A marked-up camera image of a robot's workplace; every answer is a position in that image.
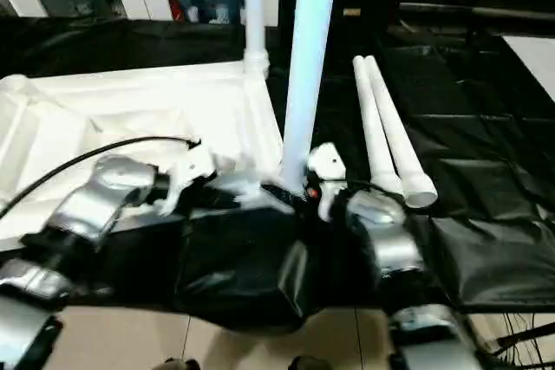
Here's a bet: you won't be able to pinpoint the white plastic table leg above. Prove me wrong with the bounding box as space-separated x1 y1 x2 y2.
242 0 271 80
280 0 343 198
362 55 438 210
351 55 407 203

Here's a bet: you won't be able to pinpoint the white plastic stool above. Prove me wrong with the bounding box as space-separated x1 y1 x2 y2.
0 60 288 254

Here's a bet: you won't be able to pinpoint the black glossy mat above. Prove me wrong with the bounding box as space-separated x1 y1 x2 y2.
0 5 555 336

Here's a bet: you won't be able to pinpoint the dark rounded robot body part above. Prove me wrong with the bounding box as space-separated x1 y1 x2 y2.
164 356 197 370
292 355 334 370

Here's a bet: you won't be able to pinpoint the black horizontal bar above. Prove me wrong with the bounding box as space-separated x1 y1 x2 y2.
398 2 555 23

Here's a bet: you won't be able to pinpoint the black metal table leg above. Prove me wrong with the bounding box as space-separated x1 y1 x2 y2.
497 324 555 348

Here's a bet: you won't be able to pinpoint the white flat board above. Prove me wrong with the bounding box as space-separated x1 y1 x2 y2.
502 34 555 107

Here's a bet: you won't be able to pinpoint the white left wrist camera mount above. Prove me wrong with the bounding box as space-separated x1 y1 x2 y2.
159 143 218 217

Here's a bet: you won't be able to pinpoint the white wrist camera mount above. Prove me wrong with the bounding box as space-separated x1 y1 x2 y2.
307 142 349 222
159 143 218 217

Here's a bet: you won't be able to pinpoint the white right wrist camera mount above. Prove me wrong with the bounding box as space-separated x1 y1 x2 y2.
307 142 349 222

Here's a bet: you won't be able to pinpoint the coiled black floor cables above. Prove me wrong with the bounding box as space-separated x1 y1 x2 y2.
500 308 555 370

